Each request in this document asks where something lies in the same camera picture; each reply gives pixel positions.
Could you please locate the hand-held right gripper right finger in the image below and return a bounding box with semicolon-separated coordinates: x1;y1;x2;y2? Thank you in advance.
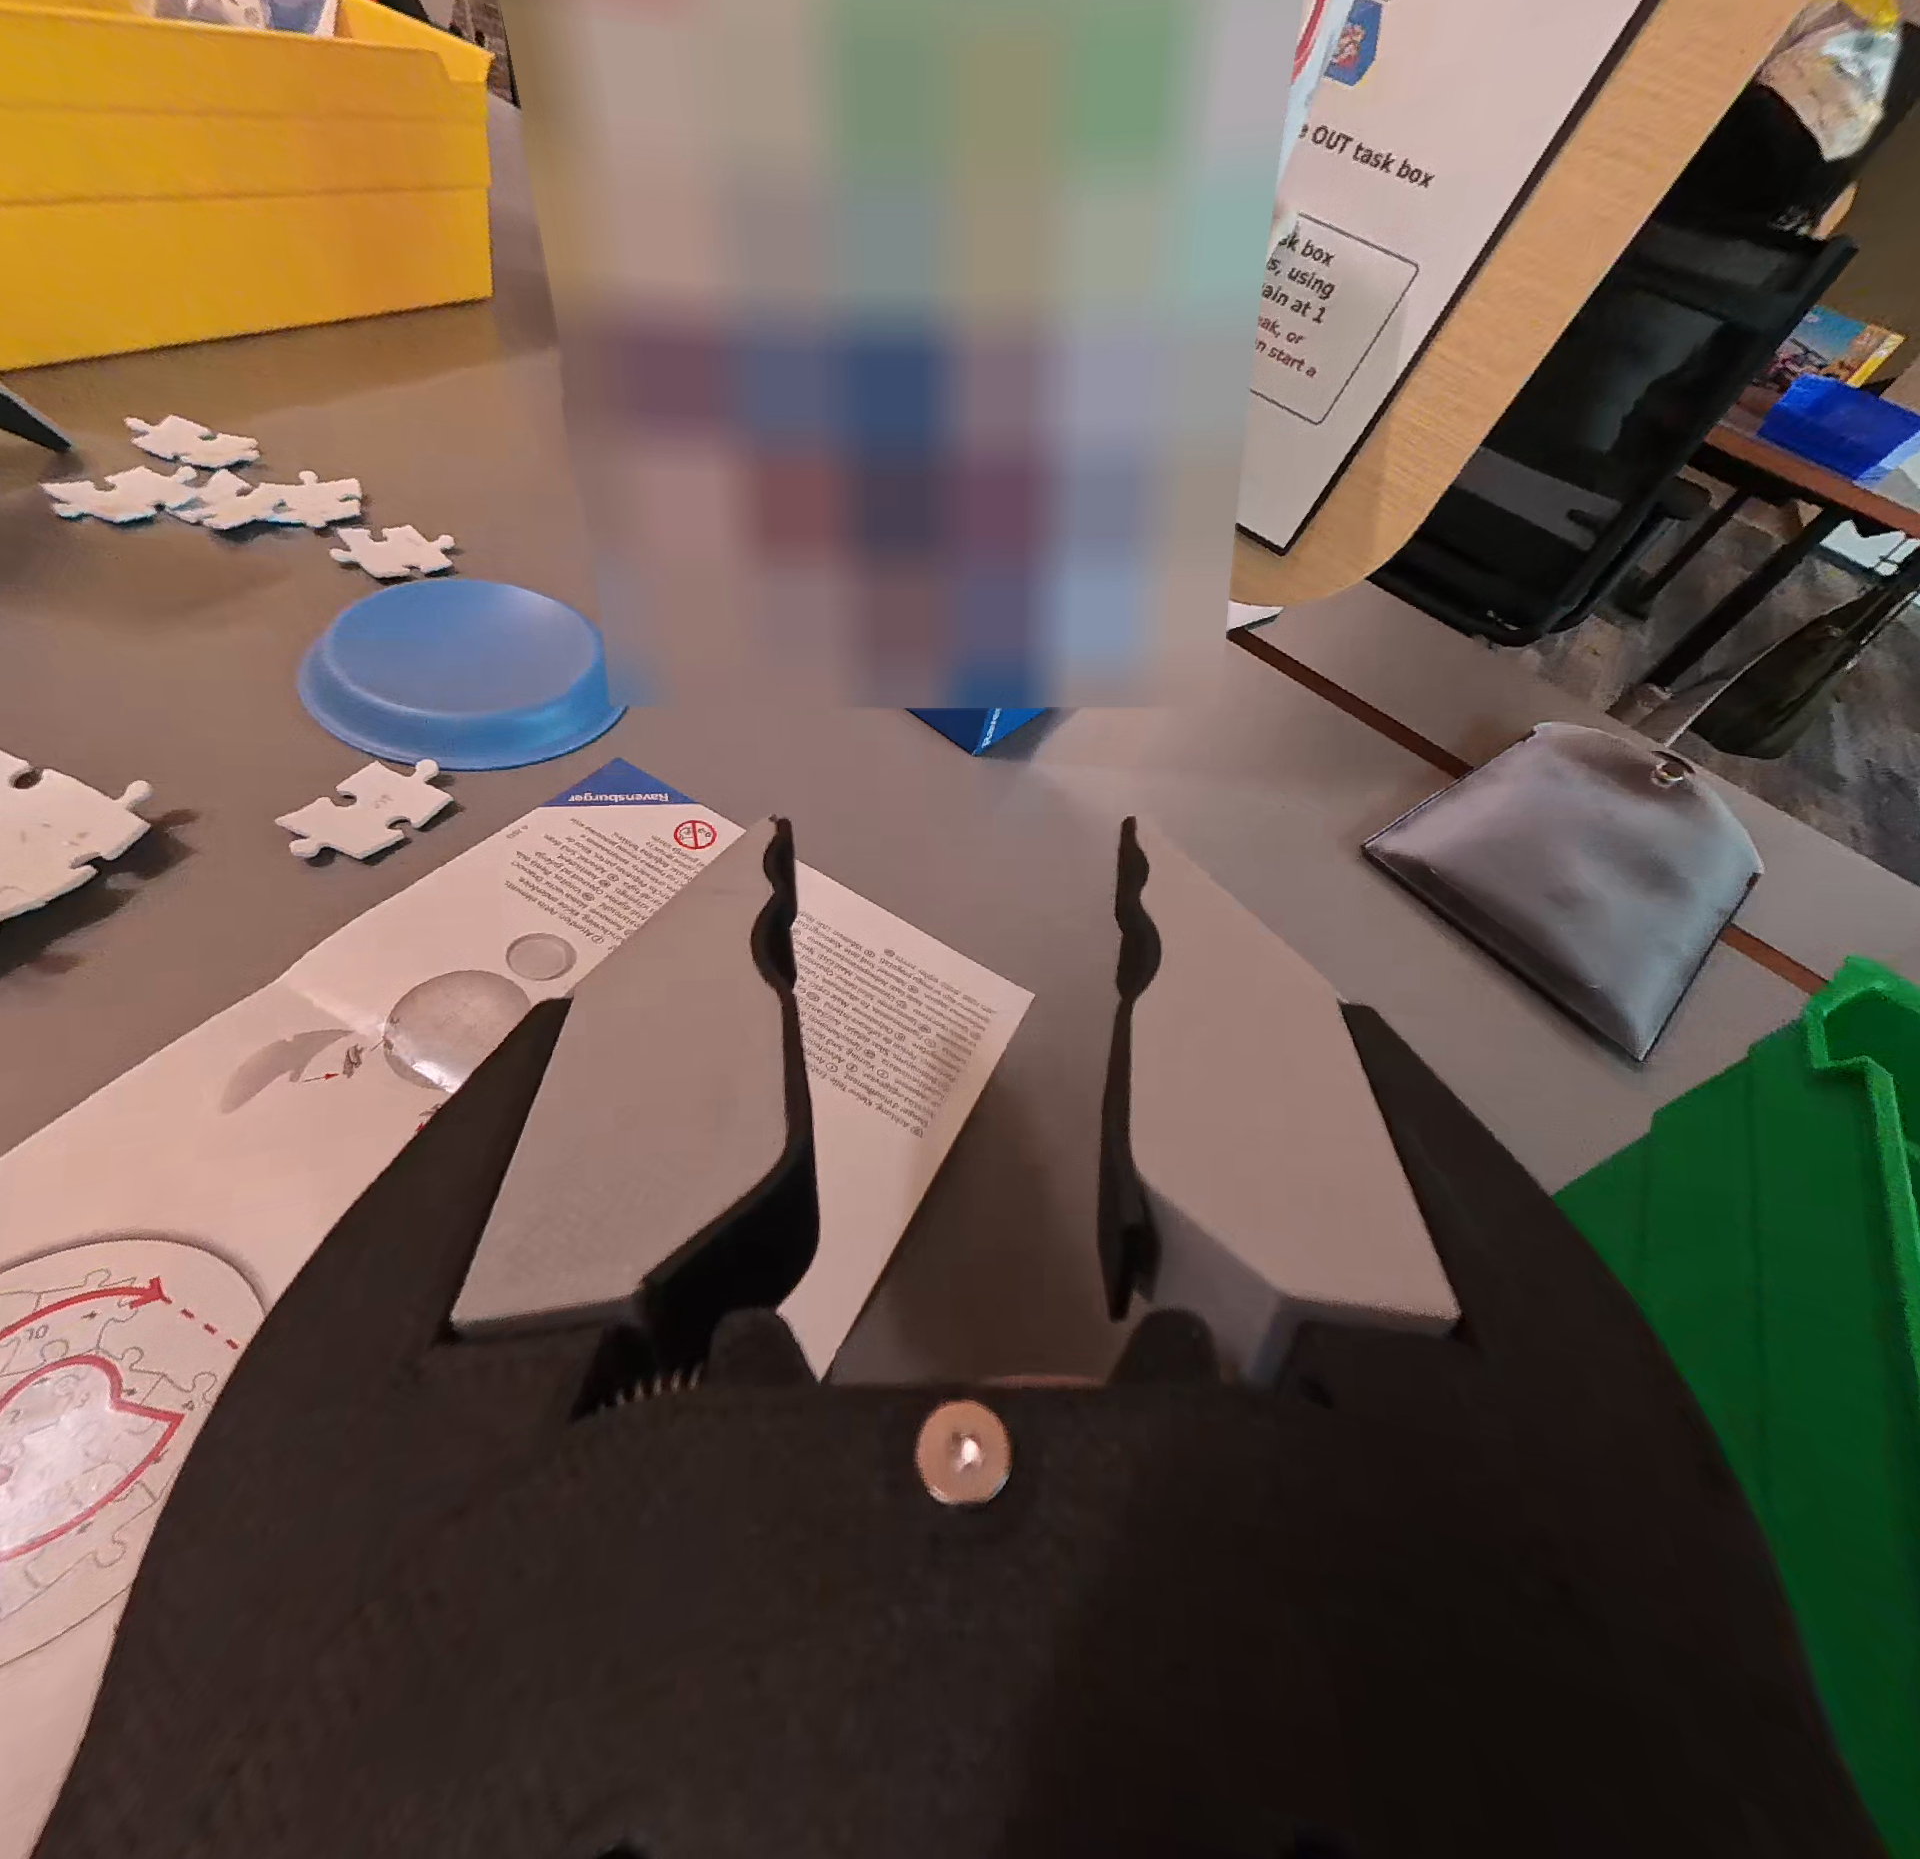
1099;816;1465;1384

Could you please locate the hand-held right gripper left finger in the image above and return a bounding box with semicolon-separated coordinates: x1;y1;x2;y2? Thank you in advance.
449;816;828;1337

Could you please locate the blue round puzzle stand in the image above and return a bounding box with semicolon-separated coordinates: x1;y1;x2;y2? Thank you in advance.
297;579;628;773

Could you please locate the assembled pale blue puzzle section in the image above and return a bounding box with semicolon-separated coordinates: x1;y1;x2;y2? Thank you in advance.
0;749;156;925

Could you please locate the dark grey leather pouch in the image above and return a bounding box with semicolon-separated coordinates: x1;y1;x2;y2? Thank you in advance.
1363;721;1764;1063

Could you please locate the folded paper instruction sheet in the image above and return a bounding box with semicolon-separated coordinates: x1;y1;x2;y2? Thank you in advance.
0;757;1038;1859

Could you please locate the green plastic bin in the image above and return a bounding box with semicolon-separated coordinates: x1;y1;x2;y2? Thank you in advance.
1552;955;1920;1859

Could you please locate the black floor bag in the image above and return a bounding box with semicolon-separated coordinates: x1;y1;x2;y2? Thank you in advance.
1694;540;1920;760

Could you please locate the black office chair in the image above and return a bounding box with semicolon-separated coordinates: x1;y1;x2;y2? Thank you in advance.
1372;82;1863;647

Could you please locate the brown side table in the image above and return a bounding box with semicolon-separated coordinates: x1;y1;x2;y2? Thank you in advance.
1629;417;1920;691

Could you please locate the blue plastic bin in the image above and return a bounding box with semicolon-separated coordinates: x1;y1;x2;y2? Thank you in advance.
1759;376;1920;482

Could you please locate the colourful cardboard box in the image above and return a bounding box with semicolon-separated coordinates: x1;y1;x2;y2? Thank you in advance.
1776;305;1906;387

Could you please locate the yellow plastic bin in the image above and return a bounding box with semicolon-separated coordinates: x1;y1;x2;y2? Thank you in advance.
0;0;497;374

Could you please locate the white printed sign board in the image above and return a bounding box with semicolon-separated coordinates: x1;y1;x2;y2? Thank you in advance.
1231;0;1696;555

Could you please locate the crumpled shiny plastic bag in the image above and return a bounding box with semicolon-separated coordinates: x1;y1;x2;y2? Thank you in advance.
1759;0;1904;157

